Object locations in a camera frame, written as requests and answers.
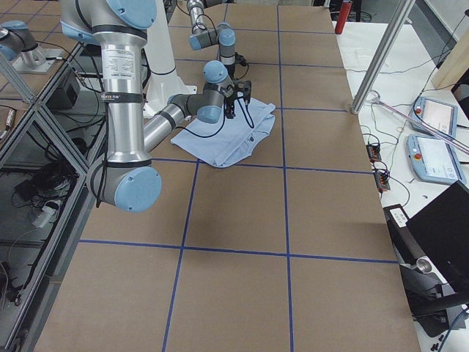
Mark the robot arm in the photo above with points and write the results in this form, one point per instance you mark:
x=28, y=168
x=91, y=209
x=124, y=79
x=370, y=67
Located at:
x=205, y=34
x=144, y=98

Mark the red cylinder bottle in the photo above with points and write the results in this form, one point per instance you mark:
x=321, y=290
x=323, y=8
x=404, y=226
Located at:
x=344, y=13

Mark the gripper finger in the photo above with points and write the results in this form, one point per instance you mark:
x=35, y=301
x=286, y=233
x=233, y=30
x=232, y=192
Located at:
x=229, y=113

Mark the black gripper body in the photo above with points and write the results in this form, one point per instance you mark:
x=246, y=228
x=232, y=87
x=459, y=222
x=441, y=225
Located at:
x=230, y=101
x=234, y=60

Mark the black laptop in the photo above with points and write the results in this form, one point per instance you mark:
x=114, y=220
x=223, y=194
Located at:
x=441, y=230

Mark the blue teach pendant near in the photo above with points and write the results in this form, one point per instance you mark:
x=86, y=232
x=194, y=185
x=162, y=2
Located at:
x=433, y=160

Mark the blue teach pendant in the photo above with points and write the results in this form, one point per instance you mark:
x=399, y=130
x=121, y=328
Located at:
x=440, y=115
x=433, y=160

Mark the blue teach pendant far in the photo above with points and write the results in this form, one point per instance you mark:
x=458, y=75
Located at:
x=440, y=115

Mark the aluminium frame post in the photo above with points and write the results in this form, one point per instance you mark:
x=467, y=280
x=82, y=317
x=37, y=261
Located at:
x=384, y=47

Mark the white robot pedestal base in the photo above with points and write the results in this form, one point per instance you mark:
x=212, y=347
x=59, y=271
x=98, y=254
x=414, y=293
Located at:
x=164, y=80

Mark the reacher grabber stick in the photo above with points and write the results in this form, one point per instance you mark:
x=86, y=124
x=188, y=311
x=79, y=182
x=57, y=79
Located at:
x=450, y=140

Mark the light blue t-shirt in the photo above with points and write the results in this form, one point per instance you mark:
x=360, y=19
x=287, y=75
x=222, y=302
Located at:
x=229, y=140

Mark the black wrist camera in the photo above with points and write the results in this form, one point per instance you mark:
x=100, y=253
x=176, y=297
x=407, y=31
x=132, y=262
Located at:
x=240, y=60
x=243, y=91

